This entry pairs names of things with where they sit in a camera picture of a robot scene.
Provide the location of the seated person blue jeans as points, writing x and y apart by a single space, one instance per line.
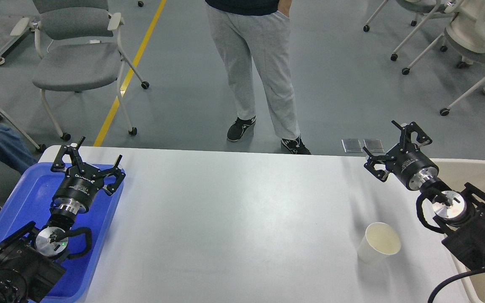
13 151

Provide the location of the white paper cup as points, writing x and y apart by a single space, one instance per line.
380 241

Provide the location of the metal floor plate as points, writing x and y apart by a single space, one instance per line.
374 146
352 145

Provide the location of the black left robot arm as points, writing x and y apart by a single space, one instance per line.
53 226

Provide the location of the standing person grey pants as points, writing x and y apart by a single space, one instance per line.
255 34

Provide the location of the grey chair white frame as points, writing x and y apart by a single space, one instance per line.
76 67

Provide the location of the right metal floor plate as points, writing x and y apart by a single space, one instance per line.
374 146

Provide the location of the blue plastic tray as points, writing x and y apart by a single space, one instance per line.
31 200

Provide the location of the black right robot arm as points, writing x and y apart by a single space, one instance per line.
459 215

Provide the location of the white office chair right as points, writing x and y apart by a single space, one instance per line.
466 35

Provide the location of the left metal floor plate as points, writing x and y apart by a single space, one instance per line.
352 145

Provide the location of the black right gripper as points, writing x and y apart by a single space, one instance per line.
411 164

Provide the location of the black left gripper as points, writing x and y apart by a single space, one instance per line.
81 184

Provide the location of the white chair far right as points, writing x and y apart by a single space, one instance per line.
430 9

